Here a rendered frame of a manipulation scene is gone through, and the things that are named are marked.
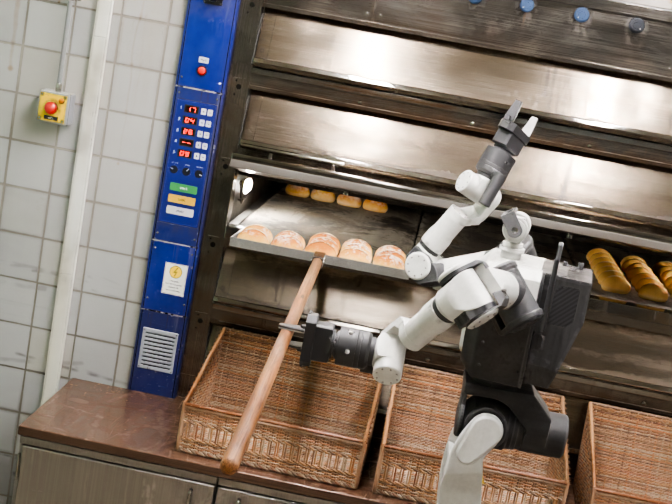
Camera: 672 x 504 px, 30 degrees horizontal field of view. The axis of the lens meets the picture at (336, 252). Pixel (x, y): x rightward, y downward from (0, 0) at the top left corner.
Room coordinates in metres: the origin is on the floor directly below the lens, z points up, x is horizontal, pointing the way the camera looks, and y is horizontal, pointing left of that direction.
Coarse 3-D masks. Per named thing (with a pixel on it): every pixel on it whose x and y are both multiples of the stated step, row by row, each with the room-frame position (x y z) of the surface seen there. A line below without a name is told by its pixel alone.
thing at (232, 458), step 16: (304, 288) 3.18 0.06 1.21; (304, 304) 3.04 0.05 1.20; (288, 320) 2.83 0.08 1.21; (288, 336) 2.70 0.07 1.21; (272, 352) 2.55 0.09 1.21; (272, 368) 2.43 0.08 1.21; (256, 384) 2.32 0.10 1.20; (272, 384) 2.36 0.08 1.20; (256, 400) 2.21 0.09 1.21; (256, 416) 2.14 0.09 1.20; (240, 432) 2.02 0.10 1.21; (240, 448) 1.96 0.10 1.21; (224, 464) 1.89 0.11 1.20
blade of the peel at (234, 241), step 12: (240, 240) 3.70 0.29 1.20; (276, 252) 3.69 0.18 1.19; (288, 252) 3.69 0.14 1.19; (300, 252) 3.69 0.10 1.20; (312, 252) 3.69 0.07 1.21; (372, 252) 3.99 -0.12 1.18; (336, 264) 3.69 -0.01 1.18; (348, 264) 3.69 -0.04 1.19; (360, 264) 3.69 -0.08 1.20; (372, 264) 3.68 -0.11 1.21; (396, 276) 3.68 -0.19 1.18; (408, 276) 3.68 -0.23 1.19
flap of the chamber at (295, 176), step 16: (240, 160) 3.86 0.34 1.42; (272, 176) 3.97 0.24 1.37; (288, 176) 3.84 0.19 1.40; (304, 176) 3.84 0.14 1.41; (320, 176) 3.84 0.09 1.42; (352, 192) 3.98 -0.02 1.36; (368, 192) 3.82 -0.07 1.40; (384, 192) 3.82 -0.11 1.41; (400, 192) 3.82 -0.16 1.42; (432, 208) 4.00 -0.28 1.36; (448, 208) 3.81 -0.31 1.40; (544, 224) 3.79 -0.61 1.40; (560, 224) 3.79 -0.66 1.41; (608, 240) 3.80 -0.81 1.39; (624, 240) 3.77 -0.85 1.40; (640, 240) 3.77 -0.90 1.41
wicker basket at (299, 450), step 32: (224, 352) 3.95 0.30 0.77; (256, 352) 3.94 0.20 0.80; (288, 352) 3.94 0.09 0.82; (224, 384) 3.92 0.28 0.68; (288, 384) 3.91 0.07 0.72; (320, 384) 3.91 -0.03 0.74; (352, 384) 3.90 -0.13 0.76; (192, 416) 3.51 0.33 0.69; (224, 416) 3.50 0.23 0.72; (288, 416) 3.88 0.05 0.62; (320, 416) 3.88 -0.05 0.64; (352, 416) 3.87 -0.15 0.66; (192, 448) 3.53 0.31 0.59; (224, 448) 3.50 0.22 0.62; (256, 448) 3.63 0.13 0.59; (288, 448) 3.68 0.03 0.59; (320, 448) 3.48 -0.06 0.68; (352, 448) 3.47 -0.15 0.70; (320, 480) 3.47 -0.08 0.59; (352, 480) 3.46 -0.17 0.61
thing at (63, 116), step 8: (40, 96) 3.98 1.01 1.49; (48, 96) 3.97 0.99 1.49; (56, 96) 3.97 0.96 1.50; (64, 96) 3.97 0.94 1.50; (72, 96) 4.00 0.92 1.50; (40, 104) 3.98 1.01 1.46; (56, 104) 3.97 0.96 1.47; (64, 104) 3.97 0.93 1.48; (72, 104) 4.02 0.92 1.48; (40, 112) 3.98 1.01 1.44; (56, 112) 3.97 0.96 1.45; (64, 112) 3.97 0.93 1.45; (72, 112) 4.03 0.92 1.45; (40, 120) 3.98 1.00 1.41; (48, 120) 3.97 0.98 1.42; (56, 120) 3.97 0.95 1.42; (64, 120) 3.97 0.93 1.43
